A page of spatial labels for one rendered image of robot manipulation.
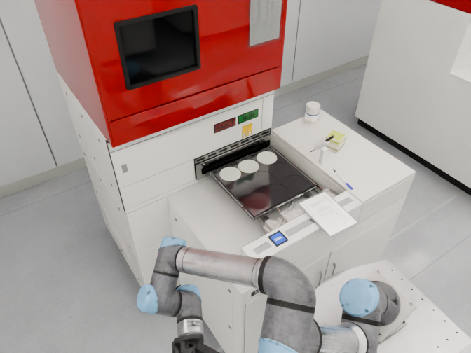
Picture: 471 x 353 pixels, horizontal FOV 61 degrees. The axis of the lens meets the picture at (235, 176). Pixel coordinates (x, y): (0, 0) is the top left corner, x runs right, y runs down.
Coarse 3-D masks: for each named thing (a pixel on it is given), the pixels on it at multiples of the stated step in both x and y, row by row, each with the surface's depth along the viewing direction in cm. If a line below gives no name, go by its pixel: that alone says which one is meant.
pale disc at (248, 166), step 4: (244, 160) 197; (248, 160) 197; (252, 160) 197; (240, 164) 195; (244, 164) 195; (248, 164) 195; (252, 164) 195; (256, 164) 195; (240, 168) 193; (244, 168) 193; (248, 168) 193; (252, 168) 193; (256, 168) 193; (248, 172) 190
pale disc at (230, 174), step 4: (224, 168) 193; (228, 168) 193; (232, 168) 193; (236, 168) 193; (220, 172) 191; (224, 172) 191; (228, 172) 191; (232, 172) 191; (236, 172) 191; (240, 172) 191; (224, 176) 188; (228, 176) 188; (232, 176) 188; (236, 176) 188; (228, 180) 187; (232, 180) 187
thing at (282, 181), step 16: (240, 160) 197; (256, 160) 197; (240, 176) 188; (256, 176) 188; (272, 176) 188; (288, 176) 188; (304, 176) 188; (240, 192) 181; (256, 192) 181; (272, 192) 181; (288, 192) 181; (256, 208) 173
